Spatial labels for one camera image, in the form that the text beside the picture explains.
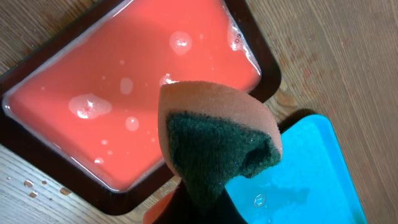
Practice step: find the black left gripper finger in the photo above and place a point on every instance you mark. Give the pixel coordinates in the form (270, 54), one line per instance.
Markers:
(177, 207)

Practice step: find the teal plastic tray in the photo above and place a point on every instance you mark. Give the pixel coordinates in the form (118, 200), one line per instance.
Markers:
(311, 184)

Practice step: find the red and black tray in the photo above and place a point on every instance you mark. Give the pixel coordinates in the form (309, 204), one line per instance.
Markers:
(83, 108)

